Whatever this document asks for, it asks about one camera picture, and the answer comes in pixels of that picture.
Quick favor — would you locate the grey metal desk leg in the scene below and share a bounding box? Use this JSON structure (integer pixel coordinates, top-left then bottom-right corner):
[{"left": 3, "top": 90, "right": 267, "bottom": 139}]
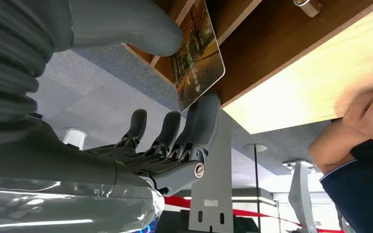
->
[{"left": 188, "top": 108, "right": 235, "bottom": 233}]

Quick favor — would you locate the brown wooden card tray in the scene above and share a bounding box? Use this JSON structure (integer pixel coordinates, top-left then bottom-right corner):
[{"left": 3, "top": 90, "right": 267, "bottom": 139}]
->
[{"left": 122, "top": 0, "right": 373, "bottom": 109}]

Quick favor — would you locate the long white light strip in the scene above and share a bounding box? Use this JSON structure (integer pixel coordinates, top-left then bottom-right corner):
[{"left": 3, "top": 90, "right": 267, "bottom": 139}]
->
[{"left": 183, "top": 196, "right": 277, "bottom": 207}]

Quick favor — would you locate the ribbed grey right arm sleeve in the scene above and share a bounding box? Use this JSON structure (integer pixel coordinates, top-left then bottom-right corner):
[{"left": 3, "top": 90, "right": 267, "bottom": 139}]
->
[{"left": 0, "top": 0, "right": 73, "bottom": 130}]

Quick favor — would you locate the grey metal stand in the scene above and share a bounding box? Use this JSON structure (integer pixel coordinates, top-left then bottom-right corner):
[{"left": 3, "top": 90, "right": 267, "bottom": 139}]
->
[{"left": 288, "top": 161, "right": 318, "bottom": 233}]

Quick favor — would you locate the red ribbon barrier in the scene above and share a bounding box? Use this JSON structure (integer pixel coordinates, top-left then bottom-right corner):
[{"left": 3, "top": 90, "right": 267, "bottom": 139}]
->
[{"left": 163, "top": 195, "right": 345, "bottom": 233}]

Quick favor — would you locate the wooden block with metal ring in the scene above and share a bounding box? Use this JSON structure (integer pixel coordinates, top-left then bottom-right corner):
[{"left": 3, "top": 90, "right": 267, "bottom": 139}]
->
[{"left": 292, "top": 0, "right": 323, "bottom": 18}]

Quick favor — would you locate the person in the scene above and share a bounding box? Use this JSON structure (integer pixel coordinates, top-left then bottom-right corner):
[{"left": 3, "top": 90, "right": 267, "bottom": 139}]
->
[{"left": 320, "top": 138, "right": 373, "bottom": 233}]

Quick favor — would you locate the white cylinder fixture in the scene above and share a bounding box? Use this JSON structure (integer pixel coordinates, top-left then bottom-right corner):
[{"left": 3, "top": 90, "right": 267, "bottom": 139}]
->
[{"left": 62, "top": 128, "right": 88, "bottom": 151}]

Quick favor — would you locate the thin black pole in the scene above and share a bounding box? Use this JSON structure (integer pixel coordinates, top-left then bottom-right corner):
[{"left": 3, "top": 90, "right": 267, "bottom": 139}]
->
[{"left": 243, "top": 144, "right": 268, "bottom": 233}]

